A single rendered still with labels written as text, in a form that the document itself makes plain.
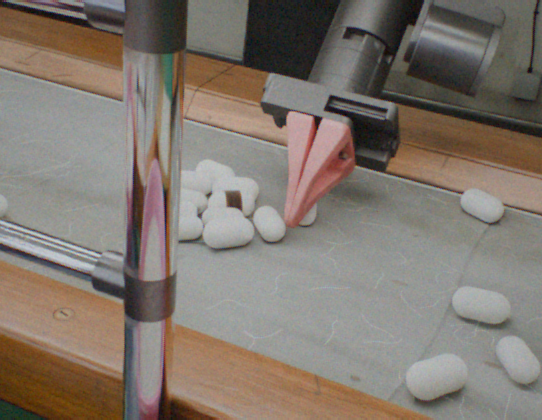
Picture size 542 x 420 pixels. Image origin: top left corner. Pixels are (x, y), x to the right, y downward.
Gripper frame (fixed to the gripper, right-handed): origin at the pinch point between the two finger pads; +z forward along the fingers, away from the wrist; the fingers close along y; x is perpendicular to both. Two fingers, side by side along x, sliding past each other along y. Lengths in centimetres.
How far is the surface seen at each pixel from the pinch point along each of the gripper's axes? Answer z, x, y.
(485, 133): -18.1, 15.0, 10.1
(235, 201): 0.3, 0.3, -4.7
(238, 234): 3.3, -2.0, -2.6
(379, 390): 10.8, -6.7, 10.6
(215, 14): -120, 171, -106
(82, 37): -17.3, 14.8, -34.4
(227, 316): 9.6, -5.5, 0.1
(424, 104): -112, 183, -25
